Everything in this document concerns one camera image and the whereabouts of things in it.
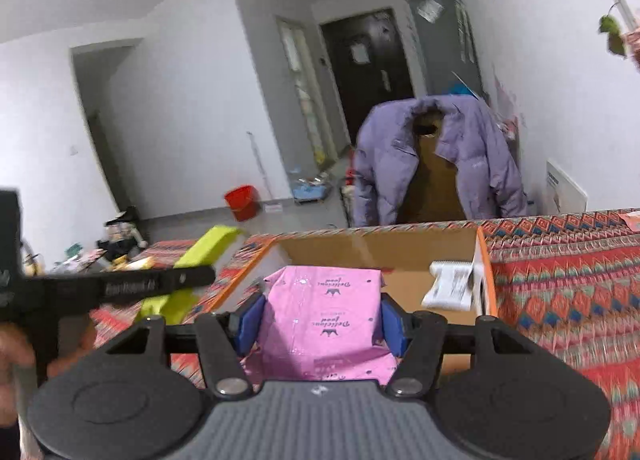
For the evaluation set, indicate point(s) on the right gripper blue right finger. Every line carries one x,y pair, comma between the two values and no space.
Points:
397,326

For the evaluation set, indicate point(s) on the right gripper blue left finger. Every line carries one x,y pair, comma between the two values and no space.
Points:
244,323

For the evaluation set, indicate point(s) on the red cardboard fruit box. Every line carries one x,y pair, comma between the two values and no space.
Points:
403,254

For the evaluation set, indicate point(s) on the pink snack packet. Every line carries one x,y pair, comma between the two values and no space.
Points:
321,324

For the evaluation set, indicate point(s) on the green white snack bar pack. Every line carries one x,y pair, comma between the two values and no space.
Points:
200,267

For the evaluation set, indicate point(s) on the person left hand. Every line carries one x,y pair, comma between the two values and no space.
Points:
17,352

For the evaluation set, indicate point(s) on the white packet in box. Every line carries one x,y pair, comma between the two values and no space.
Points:
451,288

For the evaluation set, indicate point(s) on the red bucket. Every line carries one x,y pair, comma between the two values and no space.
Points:
243,202

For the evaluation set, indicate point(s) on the brown chair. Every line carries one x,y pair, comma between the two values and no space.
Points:
432,193

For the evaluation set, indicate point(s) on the purple puffer jacket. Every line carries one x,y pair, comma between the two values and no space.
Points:
489,184

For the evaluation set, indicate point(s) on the patterned red tablecloth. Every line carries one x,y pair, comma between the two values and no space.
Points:
571,284

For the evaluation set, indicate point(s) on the black entrance door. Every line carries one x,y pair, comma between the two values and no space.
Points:
368,62

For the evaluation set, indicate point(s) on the grey refrigerator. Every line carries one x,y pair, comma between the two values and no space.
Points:
444,39

